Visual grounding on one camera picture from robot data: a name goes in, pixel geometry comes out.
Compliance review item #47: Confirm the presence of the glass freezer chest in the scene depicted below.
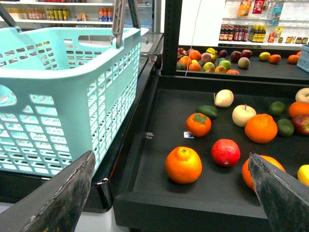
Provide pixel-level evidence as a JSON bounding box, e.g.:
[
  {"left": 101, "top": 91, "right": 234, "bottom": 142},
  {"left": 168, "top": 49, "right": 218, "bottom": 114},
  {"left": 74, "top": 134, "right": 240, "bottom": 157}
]
[{"left": 138, "top": 32, "right": 164, "bottom": 59}]

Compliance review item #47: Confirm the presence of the black rear fruit tray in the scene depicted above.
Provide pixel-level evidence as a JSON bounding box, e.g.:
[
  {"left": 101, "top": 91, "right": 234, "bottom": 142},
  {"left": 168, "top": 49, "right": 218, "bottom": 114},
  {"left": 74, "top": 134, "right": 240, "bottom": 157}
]
[{"left": 171, "top": 47, "right": 309, "bottom": 85}]

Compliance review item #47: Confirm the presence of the orange behind right finger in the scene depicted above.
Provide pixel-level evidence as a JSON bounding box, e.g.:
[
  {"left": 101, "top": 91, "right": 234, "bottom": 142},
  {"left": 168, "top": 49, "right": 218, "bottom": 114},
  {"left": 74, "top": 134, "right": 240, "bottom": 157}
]
[{"left": 242, "top": 155, "right": 286, "bottom": 191}]

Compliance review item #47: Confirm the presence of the white pear with stem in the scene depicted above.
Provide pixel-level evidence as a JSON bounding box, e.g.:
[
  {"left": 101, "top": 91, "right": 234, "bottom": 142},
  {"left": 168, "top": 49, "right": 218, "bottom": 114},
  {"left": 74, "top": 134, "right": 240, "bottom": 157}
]
[{"left": 232, "top": 104, "right": 256, "bottom": 127}]

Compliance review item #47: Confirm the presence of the green lime upper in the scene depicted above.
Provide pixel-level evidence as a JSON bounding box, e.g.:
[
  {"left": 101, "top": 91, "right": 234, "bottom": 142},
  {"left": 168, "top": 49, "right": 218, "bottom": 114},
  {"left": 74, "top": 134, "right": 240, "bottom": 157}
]
[{"left": 268, "top": 101, "right": 285, "bottom": 116}]

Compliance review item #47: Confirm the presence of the red pomegranate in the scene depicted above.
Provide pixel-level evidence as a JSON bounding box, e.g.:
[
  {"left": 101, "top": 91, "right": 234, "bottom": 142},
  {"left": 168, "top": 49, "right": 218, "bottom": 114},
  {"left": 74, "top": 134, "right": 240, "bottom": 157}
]
[{"left": 211, "top": 139, "right": 241, "bottom": 167}]

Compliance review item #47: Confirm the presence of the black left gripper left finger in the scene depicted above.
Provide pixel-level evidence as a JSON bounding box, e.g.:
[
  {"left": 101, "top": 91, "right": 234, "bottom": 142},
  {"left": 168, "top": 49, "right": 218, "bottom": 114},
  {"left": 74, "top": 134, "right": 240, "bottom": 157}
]
[{"left": 0, "top": 151, "right": 96, "bottom": 232}]

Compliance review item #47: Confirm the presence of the yellow lemon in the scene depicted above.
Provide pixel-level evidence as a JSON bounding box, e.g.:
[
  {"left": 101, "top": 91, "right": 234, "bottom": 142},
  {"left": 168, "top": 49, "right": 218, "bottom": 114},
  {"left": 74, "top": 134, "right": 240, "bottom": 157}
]
[{"left": 297, "top": 164, "right": 309, "bottom": 186}]

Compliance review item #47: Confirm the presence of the white pear left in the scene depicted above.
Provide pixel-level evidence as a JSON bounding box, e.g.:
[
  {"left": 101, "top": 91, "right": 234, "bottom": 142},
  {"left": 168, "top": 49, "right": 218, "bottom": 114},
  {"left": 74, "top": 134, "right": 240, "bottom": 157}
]
[{"left": 214, "top": 89, "right": 234, "bottom": 108}]

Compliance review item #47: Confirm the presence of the black fruit tray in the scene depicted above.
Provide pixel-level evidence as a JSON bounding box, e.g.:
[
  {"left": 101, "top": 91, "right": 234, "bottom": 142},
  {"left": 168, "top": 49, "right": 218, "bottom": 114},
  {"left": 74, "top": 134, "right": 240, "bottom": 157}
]
[
  {"left": 113, "top": 76, "right": 309, "bottom": 232},
  {"left": 171, "top": 47, "right": 309, "bottom": 85}
]

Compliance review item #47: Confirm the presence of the blue small basket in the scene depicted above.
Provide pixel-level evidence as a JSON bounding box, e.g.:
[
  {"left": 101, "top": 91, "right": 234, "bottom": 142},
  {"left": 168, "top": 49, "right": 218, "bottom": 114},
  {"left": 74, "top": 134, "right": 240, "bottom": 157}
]
[{"left": 297, "top": 44, "right": 309, "bottom": 72}]

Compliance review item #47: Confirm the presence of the green lime lower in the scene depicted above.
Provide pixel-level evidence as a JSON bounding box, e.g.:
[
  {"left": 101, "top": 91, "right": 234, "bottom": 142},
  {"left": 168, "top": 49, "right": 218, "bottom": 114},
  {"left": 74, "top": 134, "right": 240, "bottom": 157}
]
[{"left": 277, "top": 118, "right": 294, "bottom": 137}]

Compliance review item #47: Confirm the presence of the black front fruit tray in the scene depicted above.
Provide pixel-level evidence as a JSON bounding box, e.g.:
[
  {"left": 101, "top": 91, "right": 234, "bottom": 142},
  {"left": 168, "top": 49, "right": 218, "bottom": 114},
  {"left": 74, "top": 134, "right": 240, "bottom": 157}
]
[{"left": 113, "top": 76, "right": 309, "bottom": 232}]

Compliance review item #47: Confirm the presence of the dark green avocado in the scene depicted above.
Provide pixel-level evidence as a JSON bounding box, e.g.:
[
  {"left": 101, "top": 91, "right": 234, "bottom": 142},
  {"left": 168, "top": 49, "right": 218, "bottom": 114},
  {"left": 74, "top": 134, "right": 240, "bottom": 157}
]
[{"left": 196, "top": 105, "right": 218, "bottom": 120}]

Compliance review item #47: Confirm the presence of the large orange mandarin centre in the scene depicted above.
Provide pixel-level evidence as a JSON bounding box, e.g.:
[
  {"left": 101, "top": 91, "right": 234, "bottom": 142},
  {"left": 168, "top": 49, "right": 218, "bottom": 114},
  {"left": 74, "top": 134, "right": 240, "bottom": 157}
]
[{"left": 245, "top": 114, "right": 278, "bottom": 144}]

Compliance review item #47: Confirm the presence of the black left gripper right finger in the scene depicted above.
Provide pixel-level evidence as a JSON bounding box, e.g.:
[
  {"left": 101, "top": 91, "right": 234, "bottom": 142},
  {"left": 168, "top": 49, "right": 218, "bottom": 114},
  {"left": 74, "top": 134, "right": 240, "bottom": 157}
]
[{"left": 248, "top": 153, "right": 309, "bottom": 232}]

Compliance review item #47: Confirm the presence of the orange persimmon green leaf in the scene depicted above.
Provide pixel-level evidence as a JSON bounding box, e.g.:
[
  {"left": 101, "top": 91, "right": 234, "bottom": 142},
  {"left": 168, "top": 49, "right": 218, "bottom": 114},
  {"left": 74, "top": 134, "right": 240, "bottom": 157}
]
[{"left": 185, "top": 113, "right": 212, "bottom": 137}]

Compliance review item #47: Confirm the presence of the red apple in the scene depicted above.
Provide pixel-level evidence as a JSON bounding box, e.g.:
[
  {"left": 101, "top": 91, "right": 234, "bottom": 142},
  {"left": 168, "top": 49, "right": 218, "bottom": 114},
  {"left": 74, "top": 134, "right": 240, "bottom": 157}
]
[{"left": 292, "top": 114, "right": 309, "bottom": 136}]

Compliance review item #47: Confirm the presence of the orange at right edge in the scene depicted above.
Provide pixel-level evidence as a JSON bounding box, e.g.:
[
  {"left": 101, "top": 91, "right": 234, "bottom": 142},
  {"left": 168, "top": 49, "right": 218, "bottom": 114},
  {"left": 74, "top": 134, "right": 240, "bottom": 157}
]
[{"left": 288, "top": 101, "right": 309, "bottom": 118}]

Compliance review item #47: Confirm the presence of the grey basket handle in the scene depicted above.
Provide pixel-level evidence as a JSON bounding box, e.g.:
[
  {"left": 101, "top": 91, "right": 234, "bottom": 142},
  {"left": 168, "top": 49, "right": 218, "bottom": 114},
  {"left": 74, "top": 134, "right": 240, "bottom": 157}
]
[{"left": 112, "top": 0, "right": 140, "bottom": 48}]

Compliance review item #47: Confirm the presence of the teal plastic shopping basket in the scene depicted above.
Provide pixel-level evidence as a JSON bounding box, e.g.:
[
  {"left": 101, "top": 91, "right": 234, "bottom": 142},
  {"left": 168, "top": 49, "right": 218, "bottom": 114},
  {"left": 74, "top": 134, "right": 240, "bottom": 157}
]
[{"left": 0, "top": 27, "right": 147, "bottom": 177}]

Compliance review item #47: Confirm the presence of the black shelf upright post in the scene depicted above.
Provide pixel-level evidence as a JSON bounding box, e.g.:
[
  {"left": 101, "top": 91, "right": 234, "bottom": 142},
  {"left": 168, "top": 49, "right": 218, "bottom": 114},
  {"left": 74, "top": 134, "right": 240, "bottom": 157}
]
[{"left": 161, "top": 0, "right": 183, "bottom": 75}]

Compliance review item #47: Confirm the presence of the green lime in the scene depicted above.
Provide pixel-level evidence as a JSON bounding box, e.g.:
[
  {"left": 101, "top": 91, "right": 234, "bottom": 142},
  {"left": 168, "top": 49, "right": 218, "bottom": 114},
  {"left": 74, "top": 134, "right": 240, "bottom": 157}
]
[
  {"left": 268, "top": 101, "right": 285, "bottom": 116},
  {"left": 277, "top": 118, "right": 294, "bottom": 137}
]

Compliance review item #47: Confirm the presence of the orange mandarin front left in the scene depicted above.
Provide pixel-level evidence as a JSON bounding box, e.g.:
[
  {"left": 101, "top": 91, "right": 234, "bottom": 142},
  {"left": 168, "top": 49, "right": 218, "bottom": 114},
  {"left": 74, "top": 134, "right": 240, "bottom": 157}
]
[{"left": 165, "top": 146, "right": 202, "bottom": 184}]

